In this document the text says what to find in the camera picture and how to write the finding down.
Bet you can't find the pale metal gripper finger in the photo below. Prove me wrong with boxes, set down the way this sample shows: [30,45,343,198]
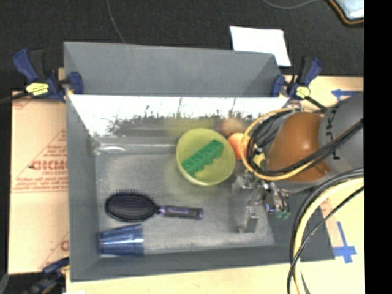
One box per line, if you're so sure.
[232,175,256,193]
[236,206,260,234]

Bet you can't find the yellow-green plastic bowl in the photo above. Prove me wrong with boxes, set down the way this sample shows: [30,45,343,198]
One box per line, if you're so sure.
[175,127,237,187]

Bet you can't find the orange fruit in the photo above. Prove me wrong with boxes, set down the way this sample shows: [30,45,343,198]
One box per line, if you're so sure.
[227,132,247,162]

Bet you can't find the green toy building brick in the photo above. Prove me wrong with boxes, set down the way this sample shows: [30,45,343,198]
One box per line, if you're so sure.
[180,140,225,178]

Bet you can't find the grey metal bin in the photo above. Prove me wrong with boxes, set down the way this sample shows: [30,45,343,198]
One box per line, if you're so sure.
[63,41,335,282]

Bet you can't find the black and purple hairbrush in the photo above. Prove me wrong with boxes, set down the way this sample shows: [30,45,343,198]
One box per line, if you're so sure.
[104,189,205,224]

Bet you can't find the blue plastic cup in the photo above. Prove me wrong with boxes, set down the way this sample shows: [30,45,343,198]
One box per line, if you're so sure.
[98,223,145,256]

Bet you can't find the brown cardboard board, red print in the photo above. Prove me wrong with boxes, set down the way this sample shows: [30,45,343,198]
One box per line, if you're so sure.
[7,91,72,276]

